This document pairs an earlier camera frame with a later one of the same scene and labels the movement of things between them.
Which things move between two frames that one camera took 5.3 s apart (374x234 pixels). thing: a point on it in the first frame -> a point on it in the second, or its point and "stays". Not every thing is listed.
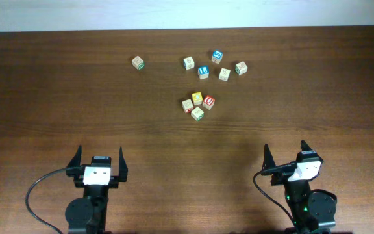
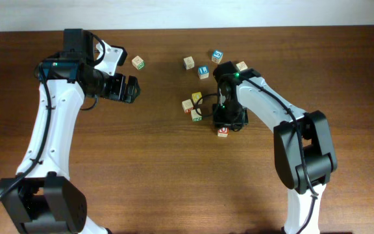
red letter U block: [208, 102] -> [223, 132]
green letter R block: [197, 114] stays
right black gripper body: [278, 177] -> [230, 120]
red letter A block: [187, 106] stays
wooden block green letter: [189, 63] stays
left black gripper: [72, 167] -> [115, 93]
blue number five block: [217, 56] stays
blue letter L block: [203, 72] stays
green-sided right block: [241, 67] stays
